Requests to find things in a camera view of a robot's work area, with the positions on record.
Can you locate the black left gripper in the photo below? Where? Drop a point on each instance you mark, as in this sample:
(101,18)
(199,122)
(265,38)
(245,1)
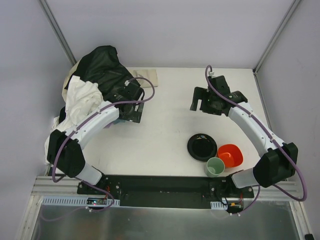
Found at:
(135,115)

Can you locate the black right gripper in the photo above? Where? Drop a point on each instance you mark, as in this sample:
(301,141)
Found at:
(203,100)

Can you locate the black mesh cloth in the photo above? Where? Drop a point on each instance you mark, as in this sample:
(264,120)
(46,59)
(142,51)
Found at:
(102,66)

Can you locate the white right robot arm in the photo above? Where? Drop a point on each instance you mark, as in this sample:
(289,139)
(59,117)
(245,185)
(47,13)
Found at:
(277,158)

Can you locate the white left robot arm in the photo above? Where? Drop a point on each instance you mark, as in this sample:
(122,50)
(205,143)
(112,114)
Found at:
(64,150)

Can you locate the blue-grey cloth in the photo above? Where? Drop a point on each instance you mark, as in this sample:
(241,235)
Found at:
(118,121)

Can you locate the beige folded cloth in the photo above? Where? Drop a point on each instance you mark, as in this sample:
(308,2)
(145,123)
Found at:
(150,74)

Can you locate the cream black tote bag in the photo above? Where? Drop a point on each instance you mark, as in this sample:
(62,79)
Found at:
(66,80)

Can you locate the orange bowl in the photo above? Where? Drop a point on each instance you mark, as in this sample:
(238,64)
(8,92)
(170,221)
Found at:
(231,155)

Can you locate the pale green cup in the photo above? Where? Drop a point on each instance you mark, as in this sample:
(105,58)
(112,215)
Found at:
(214,167)

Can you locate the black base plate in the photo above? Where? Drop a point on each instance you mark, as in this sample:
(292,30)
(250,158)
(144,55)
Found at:
(184,192)

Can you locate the right aluminium frame post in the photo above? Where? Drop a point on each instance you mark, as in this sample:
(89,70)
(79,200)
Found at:
(282,25)

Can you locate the aluminium frame post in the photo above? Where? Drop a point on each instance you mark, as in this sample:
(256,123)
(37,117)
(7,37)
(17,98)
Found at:
(57,30)
(282,25)

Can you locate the aluminium front rail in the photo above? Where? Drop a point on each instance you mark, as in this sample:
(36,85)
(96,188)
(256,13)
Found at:
(44,186)

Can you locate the left aluminium frame post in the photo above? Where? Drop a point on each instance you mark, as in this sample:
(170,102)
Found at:
(57,30)

